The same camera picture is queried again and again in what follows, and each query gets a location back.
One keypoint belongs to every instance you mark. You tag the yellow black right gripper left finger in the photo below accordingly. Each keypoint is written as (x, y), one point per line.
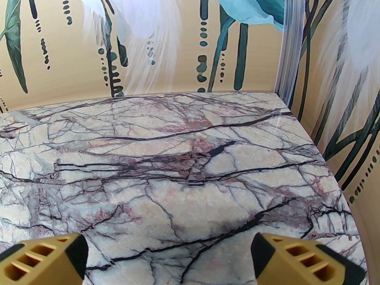
(44, 260)

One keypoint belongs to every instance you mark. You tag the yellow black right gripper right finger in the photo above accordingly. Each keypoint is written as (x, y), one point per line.
(297, 263)

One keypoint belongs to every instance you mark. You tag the aluminium frame post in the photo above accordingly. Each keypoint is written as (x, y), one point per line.
(292, 40)

